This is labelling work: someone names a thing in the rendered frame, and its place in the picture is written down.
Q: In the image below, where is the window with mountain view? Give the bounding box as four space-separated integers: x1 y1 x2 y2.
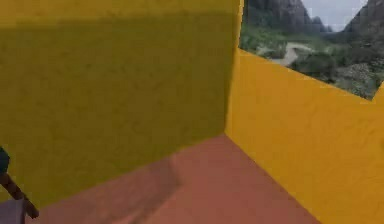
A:
239 0 384 101

